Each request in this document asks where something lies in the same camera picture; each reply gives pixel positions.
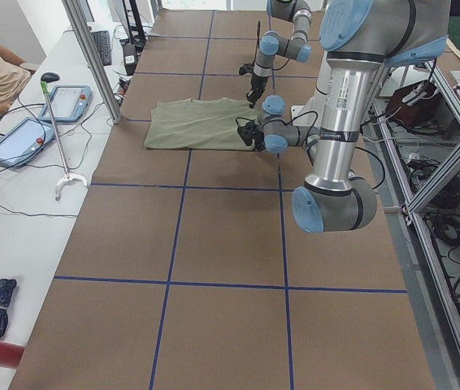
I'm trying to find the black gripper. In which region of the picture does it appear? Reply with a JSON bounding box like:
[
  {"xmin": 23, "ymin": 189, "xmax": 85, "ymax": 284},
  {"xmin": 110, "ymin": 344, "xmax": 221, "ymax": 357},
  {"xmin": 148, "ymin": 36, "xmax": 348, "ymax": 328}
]
[
  {"xmin": 237, "ymin": 120, "xmax": 265, "ymax": 151},
  {"xmin": 239, "ymin": 63, "xmax": 269, "ymax": 108}
]

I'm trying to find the olive green long-sleeve shirt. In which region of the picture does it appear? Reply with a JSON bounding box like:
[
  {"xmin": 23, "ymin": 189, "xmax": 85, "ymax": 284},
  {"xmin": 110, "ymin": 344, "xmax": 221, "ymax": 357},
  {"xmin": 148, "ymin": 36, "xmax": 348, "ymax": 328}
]
[{"xmin": 144, "ymin": 97, "xmax": 258, "ymax": 151}]

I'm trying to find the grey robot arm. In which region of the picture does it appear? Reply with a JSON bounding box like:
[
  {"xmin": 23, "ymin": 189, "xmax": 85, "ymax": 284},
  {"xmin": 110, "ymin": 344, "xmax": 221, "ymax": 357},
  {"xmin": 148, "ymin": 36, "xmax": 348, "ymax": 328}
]
[
  {"xmin": 239, "ymin": 1, "xmax": 313, "ymax": 108},
  {"xmin": 237, "ymin": 1, "xmax": 450, "ymax": 233}
]

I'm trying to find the brown paper table cover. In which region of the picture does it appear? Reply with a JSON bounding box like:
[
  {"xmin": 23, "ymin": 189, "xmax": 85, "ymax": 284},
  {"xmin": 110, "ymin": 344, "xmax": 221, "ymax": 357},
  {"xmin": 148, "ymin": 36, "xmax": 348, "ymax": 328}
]
[{"xmin": 11, "ymin": 11, "xmax": 435, "ymax": 389}]

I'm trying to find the black keyboard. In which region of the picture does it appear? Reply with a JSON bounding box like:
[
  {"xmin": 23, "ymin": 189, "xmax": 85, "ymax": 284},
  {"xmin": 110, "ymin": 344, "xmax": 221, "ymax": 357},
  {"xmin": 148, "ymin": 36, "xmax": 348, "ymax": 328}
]
[{"xmin": 90, "ymin": 30, "xmax": 112, "ymax": 66}]

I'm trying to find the blue teach pendant far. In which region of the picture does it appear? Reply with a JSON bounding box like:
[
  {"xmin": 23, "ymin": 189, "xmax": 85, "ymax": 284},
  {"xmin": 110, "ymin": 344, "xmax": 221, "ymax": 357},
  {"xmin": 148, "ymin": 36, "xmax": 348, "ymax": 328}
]
[{"xmin": 41, "ymin": 82, "xmax": 92, "ymax": 124}]

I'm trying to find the blue teach pendant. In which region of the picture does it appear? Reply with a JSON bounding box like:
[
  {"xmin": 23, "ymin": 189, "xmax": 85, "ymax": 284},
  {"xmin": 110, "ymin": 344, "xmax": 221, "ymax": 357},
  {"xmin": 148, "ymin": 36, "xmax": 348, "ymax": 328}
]
[
  {"xmin": 0, "ymin": 118, "xmax": 54, "ymax": 168},
  {"xmin": 41, "ymin": 82, "xmax": 92, "ymax": 124}
]

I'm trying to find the metal reacher grabber tool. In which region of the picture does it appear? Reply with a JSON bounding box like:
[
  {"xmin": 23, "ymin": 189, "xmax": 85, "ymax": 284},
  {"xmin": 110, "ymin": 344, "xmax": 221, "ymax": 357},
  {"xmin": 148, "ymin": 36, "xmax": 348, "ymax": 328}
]
[{"xmin": 39, "ymin": 80, "xmax": 89, "ymax": 202}]

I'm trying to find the black computer mouse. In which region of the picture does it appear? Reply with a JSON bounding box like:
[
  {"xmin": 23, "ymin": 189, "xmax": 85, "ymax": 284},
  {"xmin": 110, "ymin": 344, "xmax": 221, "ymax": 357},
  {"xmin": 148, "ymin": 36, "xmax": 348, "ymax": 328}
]
[{"xmin": 41, "ymin": 72, "xmax": 60, "ymax": 83}]

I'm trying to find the blue teach pendant near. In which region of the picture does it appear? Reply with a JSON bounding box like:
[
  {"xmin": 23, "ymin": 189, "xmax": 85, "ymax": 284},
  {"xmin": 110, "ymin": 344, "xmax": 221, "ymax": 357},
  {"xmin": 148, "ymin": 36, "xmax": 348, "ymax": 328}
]
[{"xmin": 0, "ymin": 118, "xmax": 54, "ymax": 168}]

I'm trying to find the folded dark blue umbrella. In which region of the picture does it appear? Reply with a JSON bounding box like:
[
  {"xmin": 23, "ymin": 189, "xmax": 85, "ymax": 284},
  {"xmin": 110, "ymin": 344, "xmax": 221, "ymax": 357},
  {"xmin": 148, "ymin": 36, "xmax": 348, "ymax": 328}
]
[{"xmin": 0, "ymin": 277, "xmax": 19, "ymax": 340}]

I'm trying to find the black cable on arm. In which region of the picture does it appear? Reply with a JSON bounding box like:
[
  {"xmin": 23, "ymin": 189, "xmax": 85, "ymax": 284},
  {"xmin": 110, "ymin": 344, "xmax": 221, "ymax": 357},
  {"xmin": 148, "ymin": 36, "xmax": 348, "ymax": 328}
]
[{"xmin": 234, "ymin": 110, "xmax": 386, "ymax": 190}]

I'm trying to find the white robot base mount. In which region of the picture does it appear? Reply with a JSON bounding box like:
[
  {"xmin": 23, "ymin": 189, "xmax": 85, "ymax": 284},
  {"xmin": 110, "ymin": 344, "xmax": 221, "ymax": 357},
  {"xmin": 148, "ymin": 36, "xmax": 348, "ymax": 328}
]
[{"xmin": 292, "ymin": 54, "xmax": 331, "ymax": 128}]

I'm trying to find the aluminium frame post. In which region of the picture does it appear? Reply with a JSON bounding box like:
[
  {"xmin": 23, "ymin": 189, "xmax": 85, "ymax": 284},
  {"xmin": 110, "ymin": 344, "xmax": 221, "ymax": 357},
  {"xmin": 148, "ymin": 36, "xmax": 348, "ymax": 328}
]
[{"xmin": 62, "ymin": 0, "xmax": 122, "ymax": 124}]

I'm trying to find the aluminium truss frame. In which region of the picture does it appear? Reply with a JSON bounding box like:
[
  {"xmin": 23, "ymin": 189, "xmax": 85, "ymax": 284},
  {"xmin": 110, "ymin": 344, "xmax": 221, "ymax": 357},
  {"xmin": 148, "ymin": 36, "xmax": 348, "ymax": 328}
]
[{"xmin": 365, "ymin": 54, "xmax": 460, "ymax": 389}]

